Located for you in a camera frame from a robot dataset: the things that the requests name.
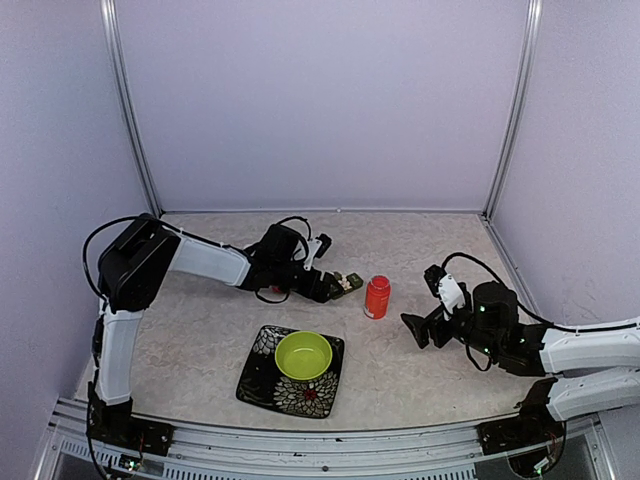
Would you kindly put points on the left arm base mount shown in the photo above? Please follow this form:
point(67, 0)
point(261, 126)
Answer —
point(136, 434)

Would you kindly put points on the red pill bottle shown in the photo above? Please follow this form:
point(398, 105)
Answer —
point(378, 291)

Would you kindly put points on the front aluminium rail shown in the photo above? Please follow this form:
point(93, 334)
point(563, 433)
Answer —
point(200, 451)

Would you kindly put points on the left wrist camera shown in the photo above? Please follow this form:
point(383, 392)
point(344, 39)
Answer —
point(325, 243)

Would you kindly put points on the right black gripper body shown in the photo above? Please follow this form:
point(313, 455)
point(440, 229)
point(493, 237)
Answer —
point(435, 323)

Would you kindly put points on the lime green bowl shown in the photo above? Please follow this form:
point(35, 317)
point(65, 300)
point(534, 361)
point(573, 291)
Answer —
point(303, 355)

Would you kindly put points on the black floral square plate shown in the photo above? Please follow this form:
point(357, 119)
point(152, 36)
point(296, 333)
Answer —
point(261, 383)

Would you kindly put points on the right aluminium frame post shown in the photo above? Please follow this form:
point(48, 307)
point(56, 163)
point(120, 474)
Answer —
point(525, 66)

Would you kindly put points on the aluminium frame post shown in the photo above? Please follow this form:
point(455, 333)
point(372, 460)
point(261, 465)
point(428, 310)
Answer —
point(525, 66)
point(115, 49)

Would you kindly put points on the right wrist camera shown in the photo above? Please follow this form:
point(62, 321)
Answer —
point(432, 277)

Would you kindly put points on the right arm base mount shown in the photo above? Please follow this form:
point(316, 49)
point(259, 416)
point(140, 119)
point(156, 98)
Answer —
point(527, 428)

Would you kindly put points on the green pill organizer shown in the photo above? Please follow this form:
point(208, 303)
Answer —
point(345, 284)

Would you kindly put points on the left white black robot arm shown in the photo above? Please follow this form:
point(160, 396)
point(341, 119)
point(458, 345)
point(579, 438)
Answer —
point(131, 271)

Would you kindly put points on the left aluminium frame post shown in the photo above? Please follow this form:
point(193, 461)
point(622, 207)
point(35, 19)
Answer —
point(115, 49)

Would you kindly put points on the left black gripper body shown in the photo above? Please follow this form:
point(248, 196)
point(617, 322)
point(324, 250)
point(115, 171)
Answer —
point(309, 289)

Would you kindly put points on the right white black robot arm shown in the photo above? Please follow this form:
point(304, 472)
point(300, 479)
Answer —
point(577, 370)

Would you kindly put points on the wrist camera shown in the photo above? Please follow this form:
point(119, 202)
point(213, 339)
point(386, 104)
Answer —
point(432, 277)
point(325, 243)

